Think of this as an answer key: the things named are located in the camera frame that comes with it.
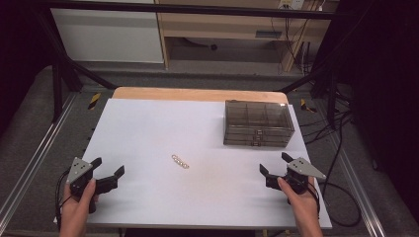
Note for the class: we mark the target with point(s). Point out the smoky transparent drawer box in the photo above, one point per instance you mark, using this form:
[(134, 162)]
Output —
[(257, 115)]

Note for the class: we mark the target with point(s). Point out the person's right hand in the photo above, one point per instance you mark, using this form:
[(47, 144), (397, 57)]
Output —
[(304, 205)]

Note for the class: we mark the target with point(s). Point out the yellow black tape marker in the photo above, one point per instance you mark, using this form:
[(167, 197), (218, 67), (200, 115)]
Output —
[(307, 106), (94, 101)]

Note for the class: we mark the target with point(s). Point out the white power strip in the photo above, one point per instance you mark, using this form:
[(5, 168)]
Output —
[(291, 4)]

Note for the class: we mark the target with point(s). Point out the white cabinet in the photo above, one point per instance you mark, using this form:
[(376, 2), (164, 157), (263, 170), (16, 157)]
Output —
[(108, 36)]

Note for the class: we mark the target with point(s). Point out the aluminium floor rail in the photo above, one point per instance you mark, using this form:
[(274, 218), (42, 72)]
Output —
[(39, 151), (359, 194)]

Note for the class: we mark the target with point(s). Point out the light wooden desk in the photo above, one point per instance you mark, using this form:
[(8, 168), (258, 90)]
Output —
[(224, 28)]

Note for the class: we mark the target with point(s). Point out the small black round object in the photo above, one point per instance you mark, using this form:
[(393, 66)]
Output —
[(214, 47)]

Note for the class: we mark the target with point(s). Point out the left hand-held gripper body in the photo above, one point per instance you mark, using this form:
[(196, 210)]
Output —
[(79, 171)]

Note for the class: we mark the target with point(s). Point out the black metal crossbar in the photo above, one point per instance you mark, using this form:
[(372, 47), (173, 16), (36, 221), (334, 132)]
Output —
[(197, 9)]

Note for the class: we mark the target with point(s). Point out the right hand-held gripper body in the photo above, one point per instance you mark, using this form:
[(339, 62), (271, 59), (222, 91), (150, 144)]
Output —
[(301, 169)]

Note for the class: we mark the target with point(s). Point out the black metal stand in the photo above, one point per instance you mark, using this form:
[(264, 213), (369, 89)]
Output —
[(57, 89), (332, 95)]

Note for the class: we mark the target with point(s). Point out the dark curtain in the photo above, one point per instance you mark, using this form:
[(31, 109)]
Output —
[(385, 82), (19, 49)]

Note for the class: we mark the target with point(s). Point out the white table sheet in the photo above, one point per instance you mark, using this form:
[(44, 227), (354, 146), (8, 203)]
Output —
[(164, 131)]

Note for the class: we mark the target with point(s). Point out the person's left hand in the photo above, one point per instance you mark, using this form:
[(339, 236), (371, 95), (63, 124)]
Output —
[(74, 210)]

